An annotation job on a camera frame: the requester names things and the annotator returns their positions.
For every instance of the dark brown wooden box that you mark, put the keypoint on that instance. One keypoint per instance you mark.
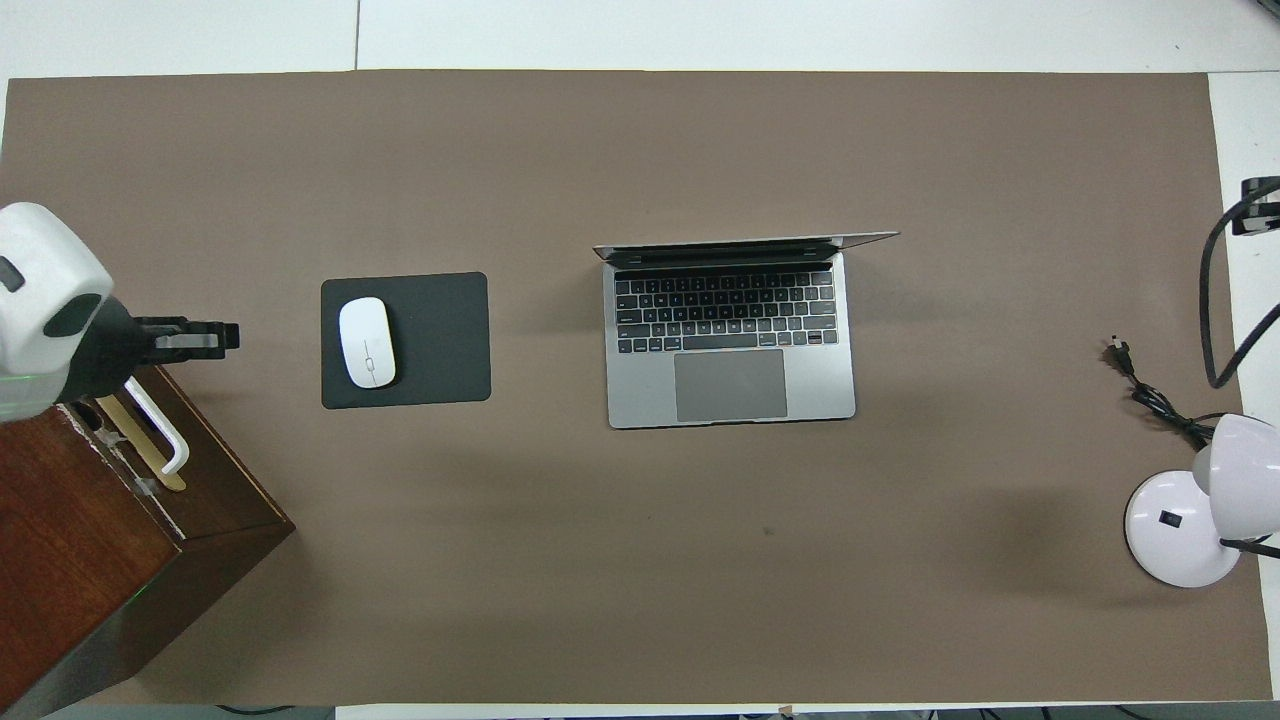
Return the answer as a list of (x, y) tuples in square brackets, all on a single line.
[(80, 540)]

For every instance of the black mouse pad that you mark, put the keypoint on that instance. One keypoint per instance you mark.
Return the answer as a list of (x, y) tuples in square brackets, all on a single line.
[(440, 340)]

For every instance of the grey aluminium laptop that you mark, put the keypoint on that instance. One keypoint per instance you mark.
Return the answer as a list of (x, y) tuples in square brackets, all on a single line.
[(730, 385)]

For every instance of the white computer mouse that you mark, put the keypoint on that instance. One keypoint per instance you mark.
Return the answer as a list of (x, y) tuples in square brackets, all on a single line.
[(367, 342)]

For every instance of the white desk lamp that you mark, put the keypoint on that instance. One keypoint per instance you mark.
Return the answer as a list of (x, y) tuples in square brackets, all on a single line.
[(1170, 520)]

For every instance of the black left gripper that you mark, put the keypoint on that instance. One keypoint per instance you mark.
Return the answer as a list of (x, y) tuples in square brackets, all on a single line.
[(110, 350)]

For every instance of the brown table mat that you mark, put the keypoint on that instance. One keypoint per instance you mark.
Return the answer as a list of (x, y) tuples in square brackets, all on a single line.
[(700, 600)]

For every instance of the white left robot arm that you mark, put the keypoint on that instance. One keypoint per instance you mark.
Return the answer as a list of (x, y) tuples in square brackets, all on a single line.
[(40, 300)]

